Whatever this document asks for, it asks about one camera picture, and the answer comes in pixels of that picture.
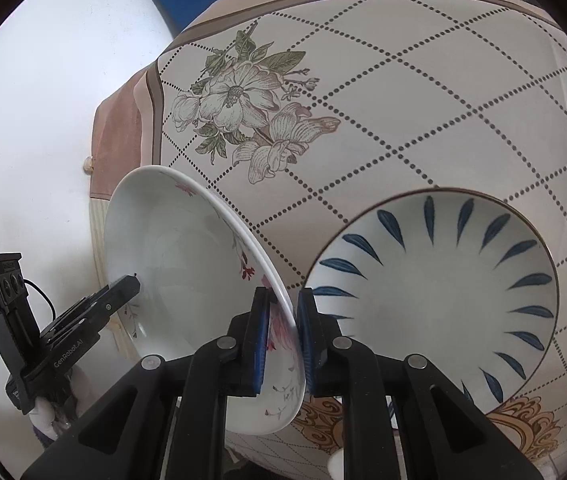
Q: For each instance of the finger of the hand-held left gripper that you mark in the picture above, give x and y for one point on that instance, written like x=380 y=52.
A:
x=113 y=297

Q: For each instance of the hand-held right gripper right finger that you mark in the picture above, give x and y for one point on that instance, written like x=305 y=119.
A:
x=306 y=340

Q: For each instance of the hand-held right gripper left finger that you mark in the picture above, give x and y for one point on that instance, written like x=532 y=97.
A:
x=261 y=340

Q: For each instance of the white floral plate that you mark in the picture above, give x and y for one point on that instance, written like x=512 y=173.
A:
x=173 y=260

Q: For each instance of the white plate blue leaf pattern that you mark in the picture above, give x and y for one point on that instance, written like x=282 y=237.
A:
x=438 y=285

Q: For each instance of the small beige knob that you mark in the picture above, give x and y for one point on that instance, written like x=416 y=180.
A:
x=87 y=163

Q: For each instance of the floral checked tablecloth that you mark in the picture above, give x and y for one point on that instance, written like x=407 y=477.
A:
x=388 y=110

